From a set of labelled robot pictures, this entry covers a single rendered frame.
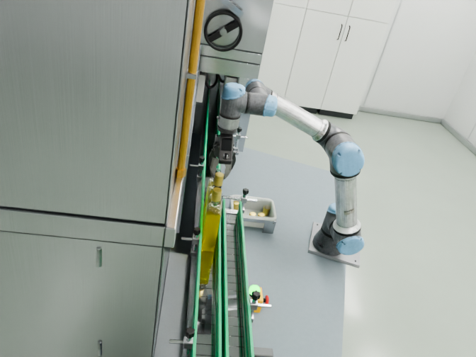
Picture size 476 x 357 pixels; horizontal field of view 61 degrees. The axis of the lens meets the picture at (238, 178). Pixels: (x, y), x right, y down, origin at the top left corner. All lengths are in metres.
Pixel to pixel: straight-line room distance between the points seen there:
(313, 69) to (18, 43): 4.84
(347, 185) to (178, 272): 0.72
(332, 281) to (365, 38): 4.06
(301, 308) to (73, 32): 1.33
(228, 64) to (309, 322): 1.49
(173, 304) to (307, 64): 4.36
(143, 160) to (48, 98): 0.21
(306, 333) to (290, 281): 0.26
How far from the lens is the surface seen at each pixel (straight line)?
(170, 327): 1.40
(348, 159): 1.55
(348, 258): 2.03
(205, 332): 1.40
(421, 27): 6.27
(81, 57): 0.79
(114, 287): 1.10
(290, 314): 1.70
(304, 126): 1.61
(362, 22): 5.47
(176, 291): 1.50
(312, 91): 5.57
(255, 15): 2.39
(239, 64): 2.45
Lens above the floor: 1.99
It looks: 31 degrees down
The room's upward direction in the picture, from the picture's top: 12 degrees clockwise
